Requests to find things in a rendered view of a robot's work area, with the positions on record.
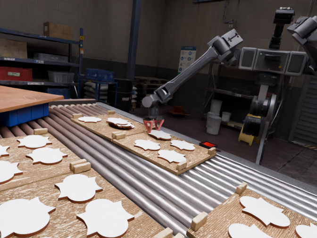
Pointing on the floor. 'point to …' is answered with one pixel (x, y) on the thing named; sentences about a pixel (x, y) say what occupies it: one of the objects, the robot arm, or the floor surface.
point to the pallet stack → (146, 88)
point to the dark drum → (123, 85)
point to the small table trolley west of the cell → (96, 87)
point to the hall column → (133, 43)
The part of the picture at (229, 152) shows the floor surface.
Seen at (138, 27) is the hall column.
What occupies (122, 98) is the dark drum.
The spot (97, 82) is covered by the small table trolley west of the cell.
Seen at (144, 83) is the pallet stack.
